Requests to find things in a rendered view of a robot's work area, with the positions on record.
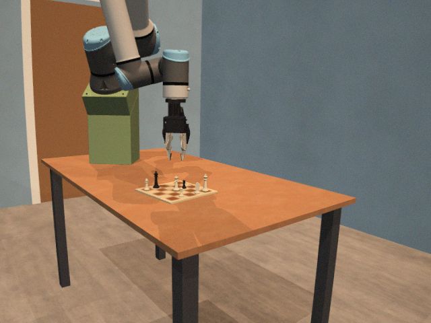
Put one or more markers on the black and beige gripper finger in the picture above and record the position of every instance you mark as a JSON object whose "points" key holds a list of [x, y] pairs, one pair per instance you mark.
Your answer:
{"points": [[167, 139], [185, 139]]}

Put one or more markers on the brown and cream chessboard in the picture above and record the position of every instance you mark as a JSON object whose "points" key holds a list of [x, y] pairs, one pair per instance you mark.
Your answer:
{"points": [[166, 193]]}

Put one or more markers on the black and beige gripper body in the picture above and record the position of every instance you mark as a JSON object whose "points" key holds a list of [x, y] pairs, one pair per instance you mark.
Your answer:
{"points": [[174, 125]]}

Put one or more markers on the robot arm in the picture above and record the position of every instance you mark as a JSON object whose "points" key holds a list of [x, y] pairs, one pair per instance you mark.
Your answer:
{"points": [[114, 54]]}

